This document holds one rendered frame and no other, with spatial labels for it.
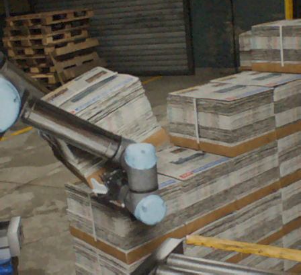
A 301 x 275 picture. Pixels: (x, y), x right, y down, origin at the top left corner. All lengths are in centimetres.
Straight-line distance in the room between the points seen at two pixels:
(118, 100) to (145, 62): 825
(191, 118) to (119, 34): 780
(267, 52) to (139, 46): 721
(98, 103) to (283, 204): 122
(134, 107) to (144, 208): 41
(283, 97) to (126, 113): 98
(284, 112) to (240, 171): 35
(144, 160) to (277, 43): 152
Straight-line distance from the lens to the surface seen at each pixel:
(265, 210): 244
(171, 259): 156
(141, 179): 134
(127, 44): 998
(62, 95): 184
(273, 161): 244
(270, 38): 274
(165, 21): 957
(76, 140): 141
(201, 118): 228
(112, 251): 201
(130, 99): 163
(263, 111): 234
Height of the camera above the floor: 152
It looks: 14 degrees down
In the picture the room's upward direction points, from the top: 6 degrees counter-clockwise
